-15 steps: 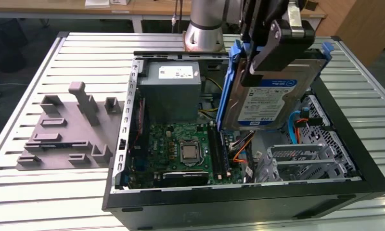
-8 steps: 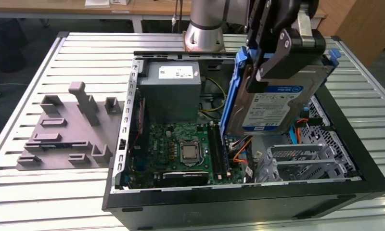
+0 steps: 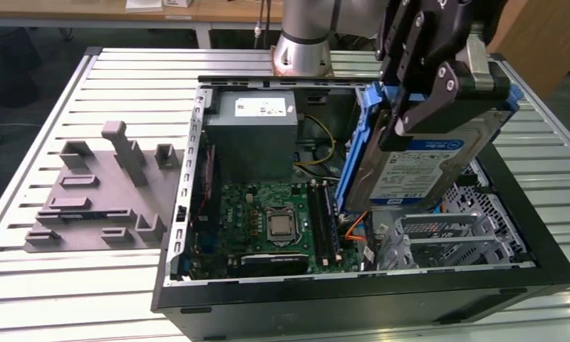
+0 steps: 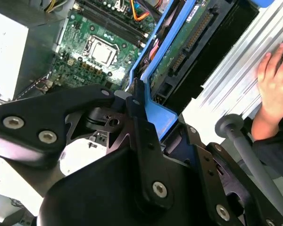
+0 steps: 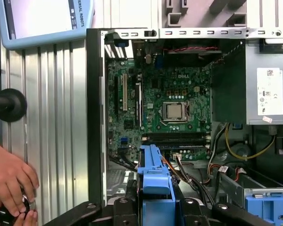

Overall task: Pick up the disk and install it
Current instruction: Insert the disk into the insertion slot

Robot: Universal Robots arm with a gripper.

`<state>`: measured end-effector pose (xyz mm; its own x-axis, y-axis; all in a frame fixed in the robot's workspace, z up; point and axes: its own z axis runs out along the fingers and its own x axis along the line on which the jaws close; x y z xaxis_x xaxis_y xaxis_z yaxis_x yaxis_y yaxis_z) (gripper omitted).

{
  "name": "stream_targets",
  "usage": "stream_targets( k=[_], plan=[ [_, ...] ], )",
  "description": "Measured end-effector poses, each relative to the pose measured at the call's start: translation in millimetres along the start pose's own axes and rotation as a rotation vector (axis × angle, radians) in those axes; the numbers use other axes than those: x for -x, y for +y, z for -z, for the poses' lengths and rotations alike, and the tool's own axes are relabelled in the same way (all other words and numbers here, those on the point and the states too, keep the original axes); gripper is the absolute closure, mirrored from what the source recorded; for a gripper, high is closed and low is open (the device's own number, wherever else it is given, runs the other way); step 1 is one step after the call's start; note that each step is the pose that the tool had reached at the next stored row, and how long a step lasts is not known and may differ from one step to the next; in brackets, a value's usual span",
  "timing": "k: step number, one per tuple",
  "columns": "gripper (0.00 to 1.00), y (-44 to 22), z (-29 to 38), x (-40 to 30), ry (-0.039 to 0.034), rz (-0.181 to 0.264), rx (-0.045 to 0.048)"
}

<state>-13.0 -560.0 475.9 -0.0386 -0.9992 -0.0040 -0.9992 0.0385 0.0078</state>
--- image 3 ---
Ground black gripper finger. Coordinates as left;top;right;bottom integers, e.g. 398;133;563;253
374;0;410;83
376;10;511;151

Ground hard disk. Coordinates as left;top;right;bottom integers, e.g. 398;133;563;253
334;80;523;214

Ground metal disk bay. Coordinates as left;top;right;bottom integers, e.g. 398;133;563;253
378;212;528;270

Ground gray power supply unit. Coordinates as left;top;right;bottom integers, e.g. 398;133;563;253
203;90;299;182

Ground installed black RAM stick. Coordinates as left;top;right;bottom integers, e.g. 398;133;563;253
319;180;343;263
306;180;328;265

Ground CPU socket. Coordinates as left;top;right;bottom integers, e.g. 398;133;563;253
263;205;299;247

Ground silver CPU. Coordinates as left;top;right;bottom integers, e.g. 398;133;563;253
264;212;295;238

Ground green motherboard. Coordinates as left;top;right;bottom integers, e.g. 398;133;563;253
188;180;362;277

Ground white paper box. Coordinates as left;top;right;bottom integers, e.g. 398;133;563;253
123;0;163;14

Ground black graphics card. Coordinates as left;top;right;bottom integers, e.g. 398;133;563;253
234;252;310;277

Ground wooden desk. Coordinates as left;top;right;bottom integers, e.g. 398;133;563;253
0;0;286;51

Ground black PC case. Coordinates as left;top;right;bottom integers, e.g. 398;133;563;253
150;74;570;342

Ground gray parts rack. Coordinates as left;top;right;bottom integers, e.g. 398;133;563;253
22;120;186;254

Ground dark office chair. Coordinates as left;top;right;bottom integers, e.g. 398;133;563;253
0;26;43;108

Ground yellow power wires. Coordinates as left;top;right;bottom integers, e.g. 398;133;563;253
292;113;336;167

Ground orange red power wires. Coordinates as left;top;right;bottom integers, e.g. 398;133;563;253
344;212;368;244

